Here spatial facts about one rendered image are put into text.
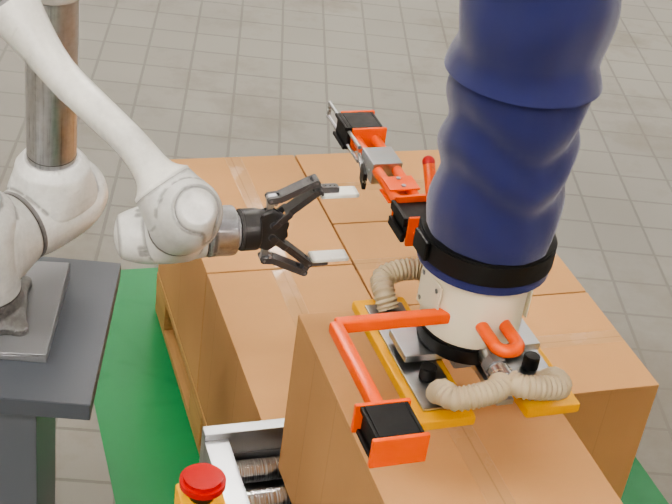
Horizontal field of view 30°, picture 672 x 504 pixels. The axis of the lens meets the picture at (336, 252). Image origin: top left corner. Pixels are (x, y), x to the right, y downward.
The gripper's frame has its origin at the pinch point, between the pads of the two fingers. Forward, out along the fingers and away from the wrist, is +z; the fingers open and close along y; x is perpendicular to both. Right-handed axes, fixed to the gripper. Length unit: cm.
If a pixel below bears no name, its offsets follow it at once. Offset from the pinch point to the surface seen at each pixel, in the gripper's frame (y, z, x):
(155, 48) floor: 122, 34, -334
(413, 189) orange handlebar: -1.9, 15.7, -7.6
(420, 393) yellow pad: 9.3, 2.4, 36.8
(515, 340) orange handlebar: -2.3, 15.7, 39.4
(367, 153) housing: -2.0, 11.1, -21.5
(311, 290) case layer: 64, 21, -67
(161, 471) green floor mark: 119, -15, -64
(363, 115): -2.7, 14.9, -35.8
